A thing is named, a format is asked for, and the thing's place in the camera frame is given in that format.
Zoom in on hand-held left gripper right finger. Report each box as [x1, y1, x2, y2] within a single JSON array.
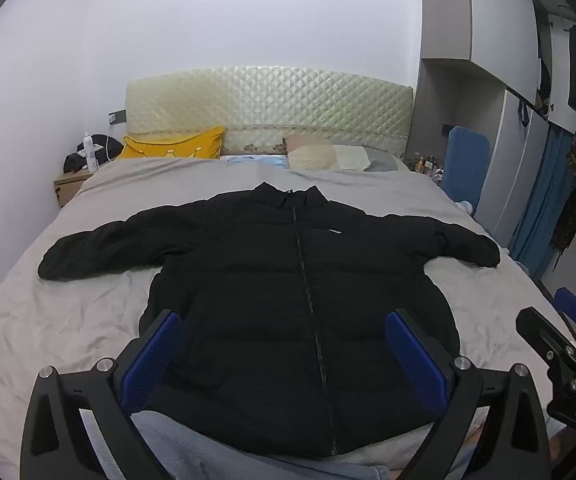
[[384, 308, 554, 480]]

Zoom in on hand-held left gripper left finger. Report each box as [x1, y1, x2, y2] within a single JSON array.
[[19, 310, 184, 480]]

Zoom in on black puffer jacket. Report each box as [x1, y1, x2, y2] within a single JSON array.
[[38, 182, 501, 458]]

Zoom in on bed with grey sheet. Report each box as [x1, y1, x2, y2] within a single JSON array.
[[0, 155, 569, 480]]

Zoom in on blue curtain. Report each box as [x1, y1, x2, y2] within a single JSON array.
[[510, 125, 576, 278]]

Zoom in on light blue jeans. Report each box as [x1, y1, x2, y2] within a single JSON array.
[[133, 410, 389, 480]]

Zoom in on blue padded board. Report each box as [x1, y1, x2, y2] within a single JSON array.
[[443, 126, 491, 216]]

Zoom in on cluster of small bottles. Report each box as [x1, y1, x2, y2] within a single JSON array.
[[408, 152, 444, 179]]

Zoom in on grey pillow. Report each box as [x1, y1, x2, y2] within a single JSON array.
[[365, 147, 411, 173]]

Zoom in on cream pillow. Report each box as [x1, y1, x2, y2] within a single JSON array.
[[333, 145, 374, 171]]

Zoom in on white bottle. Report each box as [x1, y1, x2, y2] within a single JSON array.
[[82, 133, 98, 173]]

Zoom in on yellow pillow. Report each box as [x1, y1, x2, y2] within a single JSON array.
[[118, 126, 226, 161]]

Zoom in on black bag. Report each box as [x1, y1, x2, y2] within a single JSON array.
[[64, 134, 125, 173]]

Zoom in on blue printed cloth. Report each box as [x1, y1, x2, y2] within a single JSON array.
[[220, 154, 289, 169]]

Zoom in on beige pillow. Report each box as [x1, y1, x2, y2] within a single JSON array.
[[283, 135, 340, 171]]

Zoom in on white wardrobe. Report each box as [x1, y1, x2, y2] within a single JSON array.
[[415, 0, 576, 251]]

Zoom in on cream quilted headboard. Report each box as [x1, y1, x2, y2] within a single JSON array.
[[124, 65, 415, 158]]

